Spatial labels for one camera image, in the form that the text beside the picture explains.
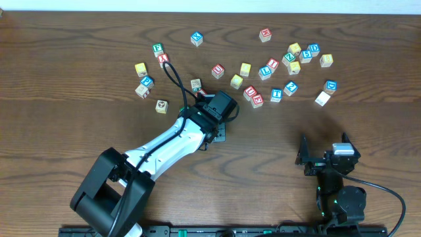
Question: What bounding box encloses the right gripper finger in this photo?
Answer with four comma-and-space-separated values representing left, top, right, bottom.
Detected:
295, 134, 310, 165
341, 132, 361, 157

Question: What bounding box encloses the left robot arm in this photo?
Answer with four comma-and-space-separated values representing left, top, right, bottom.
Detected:
70, 91, 239, 237

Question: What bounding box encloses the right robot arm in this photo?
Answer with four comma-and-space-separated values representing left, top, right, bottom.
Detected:
295, 133, 366, 234

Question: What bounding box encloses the red A block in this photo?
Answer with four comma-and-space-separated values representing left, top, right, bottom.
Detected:
195, 89, 207, 97

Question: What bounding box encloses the yellow block centre lower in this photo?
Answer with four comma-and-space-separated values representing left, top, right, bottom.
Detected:
230, 74, 243, 90

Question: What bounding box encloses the red U block lower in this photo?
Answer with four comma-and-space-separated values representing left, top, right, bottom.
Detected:
243, 86, 257, 101

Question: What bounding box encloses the red u block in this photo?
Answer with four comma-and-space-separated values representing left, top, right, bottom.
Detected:
211, 64, 225, 79
243, 86, 257, 101

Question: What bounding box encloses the red E block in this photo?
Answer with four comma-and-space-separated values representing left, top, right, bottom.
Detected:
251, 93, 264, 108

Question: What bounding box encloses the wood block green side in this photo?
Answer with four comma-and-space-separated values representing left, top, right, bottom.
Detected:
190, 78, 202, 93

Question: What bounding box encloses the red U block upper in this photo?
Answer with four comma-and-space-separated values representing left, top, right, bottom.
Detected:
211, 64, 225, 79

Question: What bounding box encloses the yellow block centre upper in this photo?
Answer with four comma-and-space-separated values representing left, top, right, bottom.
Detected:
240, 63, 251, 77

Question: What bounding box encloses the plain wood block right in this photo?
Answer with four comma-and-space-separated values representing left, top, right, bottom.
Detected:
315, 91, 331, 107

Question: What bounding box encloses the blue L block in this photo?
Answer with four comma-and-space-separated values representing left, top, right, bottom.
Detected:
259, 66, 272, 80

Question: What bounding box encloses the blue D block lower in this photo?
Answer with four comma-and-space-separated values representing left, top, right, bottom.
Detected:
323, 80, 337, 95

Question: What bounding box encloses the blue d block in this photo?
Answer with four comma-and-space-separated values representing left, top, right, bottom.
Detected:
307, 43, 320, 57
323, 80, 337, 95

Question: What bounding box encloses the blue T block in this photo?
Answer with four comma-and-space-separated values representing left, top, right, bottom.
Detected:
270, 88, 283, 103

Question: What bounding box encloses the wood picture block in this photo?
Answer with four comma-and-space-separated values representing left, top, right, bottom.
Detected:
155, 100, 168, 114

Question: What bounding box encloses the red I block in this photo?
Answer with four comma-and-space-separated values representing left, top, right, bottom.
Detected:
266, 58, 279, 73

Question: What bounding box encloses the blue 2 block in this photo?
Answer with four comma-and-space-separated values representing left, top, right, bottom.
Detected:
284, 81, 298, 96

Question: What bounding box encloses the blue X block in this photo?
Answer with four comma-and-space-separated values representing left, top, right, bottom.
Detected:
190, 32, 203, 47

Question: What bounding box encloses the red Y block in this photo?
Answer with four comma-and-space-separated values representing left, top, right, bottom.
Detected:
158, 53, 169, 68

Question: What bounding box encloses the yellow block below Z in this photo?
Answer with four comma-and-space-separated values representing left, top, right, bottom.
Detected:
287, 61, 301, 75

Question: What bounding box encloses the yellow 8 block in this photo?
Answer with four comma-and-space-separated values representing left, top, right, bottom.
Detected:
320, 54, 334, 68

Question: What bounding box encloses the blue P block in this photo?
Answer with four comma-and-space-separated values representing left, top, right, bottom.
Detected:
140, 76, 154, 90

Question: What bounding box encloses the plain wood red-sided block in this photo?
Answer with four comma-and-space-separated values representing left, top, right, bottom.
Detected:
135, 84, 150, 99

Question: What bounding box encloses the green Z block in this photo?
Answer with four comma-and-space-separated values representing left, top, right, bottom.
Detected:
282, 52, 296, 66

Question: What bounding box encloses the red H block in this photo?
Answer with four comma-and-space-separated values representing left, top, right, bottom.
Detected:
259, 28, 272, 43

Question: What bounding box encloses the green F block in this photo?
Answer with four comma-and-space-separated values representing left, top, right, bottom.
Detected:
152, 43, 164, 57

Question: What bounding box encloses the blue 5 block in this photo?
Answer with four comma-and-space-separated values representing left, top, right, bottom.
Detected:
299, 50, 312, 64

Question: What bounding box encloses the yellow block far left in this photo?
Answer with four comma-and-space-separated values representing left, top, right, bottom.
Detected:
134, 63, 147, 78

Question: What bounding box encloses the yellow block top right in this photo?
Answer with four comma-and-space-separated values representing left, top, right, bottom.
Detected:
287, 43, 301, 56

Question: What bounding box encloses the blue D block upper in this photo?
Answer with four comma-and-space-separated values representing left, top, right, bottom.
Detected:
307, 43, 320, 57

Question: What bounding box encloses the right black cable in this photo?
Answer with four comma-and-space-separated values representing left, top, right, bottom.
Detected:
332, 166, 407, 237

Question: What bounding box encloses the black cable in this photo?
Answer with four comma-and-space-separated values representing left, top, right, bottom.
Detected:
332, 166, 407, 237
107, 60, 198, 237

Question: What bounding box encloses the left black cable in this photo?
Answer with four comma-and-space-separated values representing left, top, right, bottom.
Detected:
107, 60, 198, 237

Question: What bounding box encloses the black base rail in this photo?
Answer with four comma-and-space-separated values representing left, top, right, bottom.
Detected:
58, 224, 389, 237

